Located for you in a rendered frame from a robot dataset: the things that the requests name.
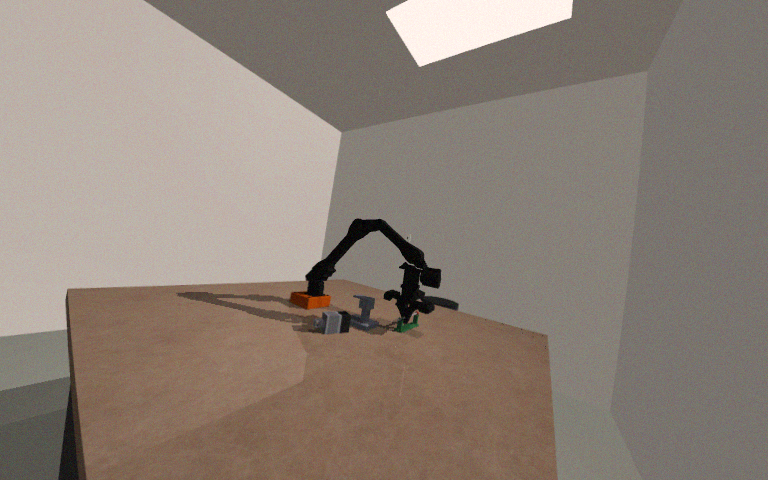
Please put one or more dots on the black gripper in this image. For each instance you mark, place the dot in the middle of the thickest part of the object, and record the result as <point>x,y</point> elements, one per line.
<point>409,297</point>

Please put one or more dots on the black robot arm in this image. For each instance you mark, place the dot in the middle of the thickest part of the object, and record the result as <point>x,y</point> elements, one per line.
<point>358,229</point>

